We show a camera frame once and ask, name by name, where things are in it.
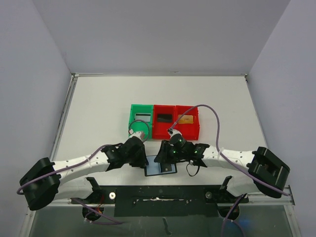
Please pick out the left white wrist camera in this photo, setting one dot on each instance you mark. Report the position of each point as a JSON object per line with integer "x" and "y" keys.
{"x": 138, "y": 134}

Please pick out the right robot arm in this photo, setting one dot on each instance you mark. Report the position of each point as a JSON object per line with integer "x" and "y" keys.
{"x": 262, "y": 170}

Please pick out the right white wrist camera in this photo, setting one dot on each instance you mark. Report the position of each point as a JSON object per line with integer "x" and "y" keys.
{"x": 172, "y": 132}

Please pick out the black leather card holder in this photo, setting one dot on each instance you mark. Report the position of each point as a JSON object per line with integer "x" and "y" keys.
{"x": 155, "y": 168}

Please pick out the dark credit card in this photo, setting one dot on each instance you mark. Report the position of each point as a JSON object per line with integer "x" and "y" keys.
{"x": 143, "y": 116}

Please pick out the green plastic bin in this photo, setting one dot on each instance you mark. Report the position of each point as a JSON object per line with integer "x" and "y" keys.
{"x": 140, "y": 125}

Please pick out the red plastic bin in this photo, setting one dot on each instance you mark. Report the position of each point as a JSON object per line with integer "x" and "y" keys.
{"x": 189, "y": 125}
{"x": 159, "y": 131}

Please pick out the gold credit card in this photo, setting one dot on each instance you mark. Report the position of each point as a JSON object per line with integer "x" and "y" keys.
{"x": 185, "y": 119}

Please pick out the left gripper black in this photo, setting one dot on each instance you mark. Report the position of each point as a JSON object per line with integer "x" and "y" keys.
{"x": 142, "y": 161}

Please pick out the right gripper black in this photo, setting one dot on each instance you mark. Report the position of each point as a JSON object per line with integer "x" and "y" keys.
{"x": 163, "y": 153}

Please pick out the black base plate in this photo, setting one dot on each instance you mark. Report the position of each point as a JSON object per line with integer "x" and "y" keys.
{"x": 158, "y": 201}

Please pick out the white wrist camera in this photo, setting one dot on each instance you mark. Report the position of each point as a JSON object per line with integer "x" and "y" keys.
{"x": 172, "y": 132}
{"x": 138, "y": 134}

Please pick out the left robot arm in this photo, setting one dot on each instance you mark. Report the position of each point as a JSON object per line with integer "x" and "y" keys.
{"x": 49, "y": 180}

